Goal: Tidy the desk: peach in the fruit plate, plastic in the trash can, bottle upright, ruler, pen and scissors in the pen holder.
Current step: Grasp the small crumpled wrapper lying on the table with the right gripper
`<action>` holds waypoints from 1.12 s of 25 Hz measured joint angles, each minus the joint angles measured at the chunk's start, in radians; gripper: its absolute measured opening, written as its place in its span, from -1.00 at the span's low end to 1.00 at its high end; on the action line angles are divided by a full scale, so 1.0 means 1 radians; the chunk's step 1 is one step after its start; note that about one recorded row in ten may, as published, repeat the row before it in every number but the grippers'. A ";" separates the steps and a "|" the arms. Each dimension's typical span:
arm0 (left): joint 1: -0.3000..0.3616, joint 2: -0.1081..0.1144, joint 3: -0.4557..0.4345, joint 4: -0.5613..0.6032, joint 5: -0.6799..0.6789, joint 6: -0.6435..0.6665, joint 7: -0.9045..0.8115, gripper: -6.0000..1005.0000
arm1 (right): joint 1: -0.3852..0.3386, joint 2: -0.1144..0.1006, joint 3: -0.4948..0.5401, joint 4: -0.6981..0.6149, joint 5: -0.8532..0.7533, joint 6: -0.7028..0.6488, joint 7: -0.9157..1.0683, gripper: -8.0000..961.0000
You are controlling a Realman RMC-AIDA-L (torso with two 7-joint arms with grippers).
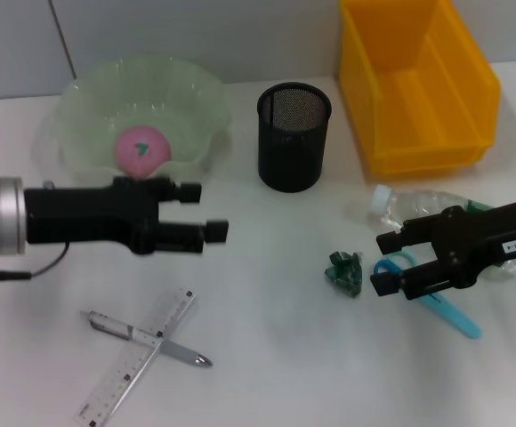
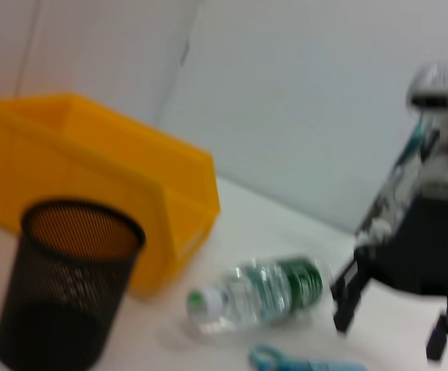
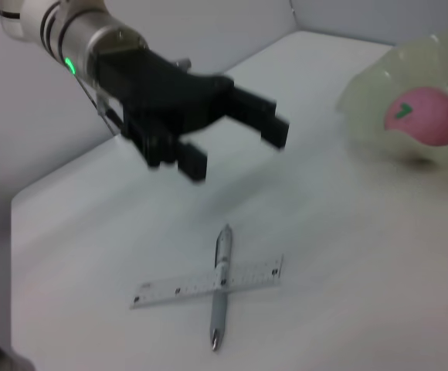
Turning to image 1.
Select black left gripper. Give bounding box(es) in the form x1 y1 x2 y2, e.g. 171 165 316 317
24 175 230 256

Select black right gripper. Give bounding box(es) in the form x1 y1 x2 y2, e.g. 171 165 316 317
369 194 516 302

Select clear green-label water bottle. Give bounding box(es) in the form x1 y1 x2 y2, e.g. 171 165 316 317
367 184 516 281

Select pink toy peach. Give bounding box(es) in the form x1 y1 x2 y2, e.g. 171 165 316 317
114 125 173 181

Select blue capped scissors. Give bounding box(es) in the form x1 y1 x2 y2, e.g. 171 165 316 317
372 249 482 341

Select black mesh pen holder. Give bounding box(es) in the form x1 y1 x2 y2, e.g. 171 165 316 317
256 81 333 194

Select translucent green fruit bowl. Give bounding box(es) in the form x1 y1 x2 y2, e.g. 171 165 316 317
39 56 233 183

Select yellow plastic bin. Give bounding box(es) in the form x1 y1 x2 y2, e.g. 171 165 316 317
338 0 503 174

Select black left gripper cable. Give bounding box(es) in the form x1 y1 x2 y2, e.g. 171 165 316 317
0 242 70 293

